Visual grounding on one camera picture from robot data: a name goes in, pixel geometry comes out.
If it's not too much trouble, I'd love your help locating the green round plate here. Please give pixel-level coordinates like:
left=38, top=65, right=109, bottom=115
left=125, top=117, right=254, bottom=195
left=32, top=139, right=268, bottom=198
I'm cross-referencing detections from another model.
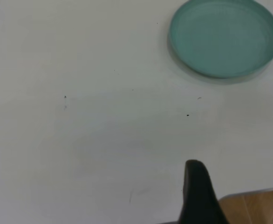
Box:
left=167, top=0, right=273, bottom=79

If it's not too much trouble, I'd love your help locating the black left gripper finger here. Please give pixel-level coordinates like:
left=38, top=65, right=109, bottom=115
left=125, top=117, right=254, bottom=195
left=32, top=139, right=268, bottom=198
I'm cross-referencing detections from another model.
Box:
left=177, top=160, right=229, bottom=224

